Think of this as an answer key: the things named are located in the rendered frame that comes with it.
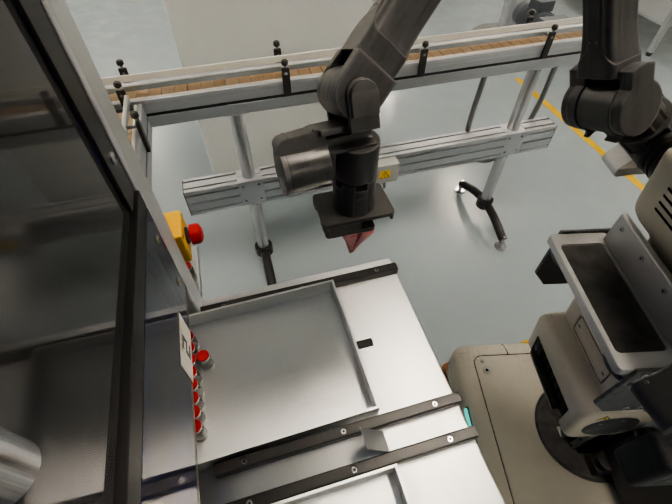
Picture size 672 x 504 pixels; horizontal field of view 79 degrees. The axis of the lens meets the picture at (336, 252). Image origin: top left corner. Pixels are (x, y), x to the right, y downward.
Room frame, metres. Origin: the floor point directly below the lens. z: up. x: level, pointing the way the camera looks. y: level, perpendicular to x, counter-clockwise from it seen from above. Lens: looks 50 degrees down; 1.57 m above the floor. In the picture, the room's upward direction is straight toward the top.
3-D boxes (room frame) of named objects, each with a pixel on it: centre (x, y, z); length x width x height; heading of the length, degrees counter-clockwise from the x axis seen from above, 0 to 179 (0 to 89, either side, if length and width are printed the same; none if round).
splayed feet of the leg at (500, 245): (1.55, -0.77, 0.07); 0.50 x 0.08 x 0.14; 16
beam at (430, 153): (1.38, -0.19, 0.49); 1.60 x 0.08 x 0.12; 106
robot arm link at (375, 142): (0.41, -0.02, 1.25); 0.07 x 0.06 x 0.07; 111
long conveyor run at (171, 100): (1.34, -0.05, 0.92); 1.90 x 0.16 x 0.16; 106
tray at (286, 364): (0.30, 0.13, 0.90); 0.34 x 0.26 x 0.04; 107
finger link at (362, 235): (0.41, -0.01, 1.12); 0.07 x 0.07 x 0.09; 16
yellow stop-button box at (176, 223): (0.50, 0.31, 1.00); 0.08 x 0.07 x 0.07; 106
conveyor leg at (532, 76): (1.55, -0.77, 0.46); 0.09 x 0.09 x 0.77; 16
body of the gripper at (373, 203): (0.41, -0.02, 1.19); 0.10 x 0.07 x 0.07; 106
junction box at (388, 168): (1.31, -0.19, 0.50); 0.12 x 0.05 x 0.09; 106
